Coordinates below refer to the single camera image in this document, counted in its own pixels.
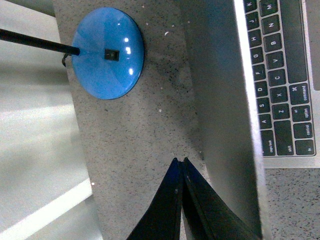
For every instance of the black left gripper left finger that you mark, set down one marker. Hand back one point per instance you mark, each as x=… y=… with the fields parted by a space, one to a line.
x=162 y=220

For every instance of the silver laptop with black keyboard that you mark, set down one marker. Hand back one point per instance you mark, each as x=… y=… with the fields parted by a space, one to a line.
x=255 y=68

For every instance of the blue desk lamp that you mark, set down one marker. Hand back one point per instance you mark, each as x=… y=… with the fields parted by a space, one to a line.
x=107 y=52

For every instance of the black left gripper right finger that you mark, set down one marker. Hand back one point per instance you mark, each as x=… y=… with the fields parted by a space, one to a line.
x=208 y=217

